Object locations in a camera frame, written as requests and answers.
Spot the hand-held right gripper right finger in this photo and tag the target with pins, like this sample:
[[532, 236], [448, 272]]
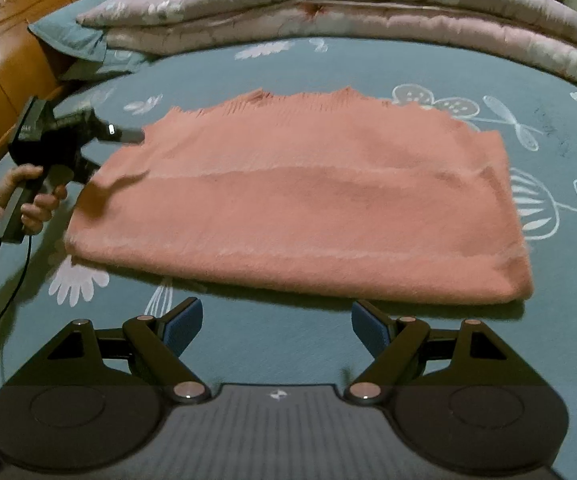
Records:
[[371, 327]]

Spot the blue floral bed sheet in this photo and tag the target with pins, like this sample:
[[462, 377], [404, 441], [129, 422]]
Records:
[[278, 340]]

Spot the pink knit sweater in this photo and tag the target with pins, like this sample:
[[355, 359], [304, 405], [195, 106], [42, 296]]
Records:
[[293, 200]]

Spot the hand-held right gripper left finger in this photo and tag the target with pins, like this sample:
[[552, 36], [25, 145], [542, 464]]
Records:
[[186, 322]]

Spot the blue pillow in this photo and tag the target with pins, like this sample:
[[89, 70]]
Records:
[[68, 35]]

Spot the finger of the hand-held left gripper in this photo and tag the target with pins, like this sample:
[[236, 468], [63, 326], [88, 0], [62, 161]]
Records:
[[118, 135]]

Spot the folded pink floral quilt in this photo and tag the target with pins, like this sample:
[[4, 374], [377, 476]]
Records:
[[368, 15]]

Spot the person's left hand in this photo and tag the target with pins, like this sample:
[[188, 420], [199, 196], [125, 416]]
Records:
[[13, 180]]

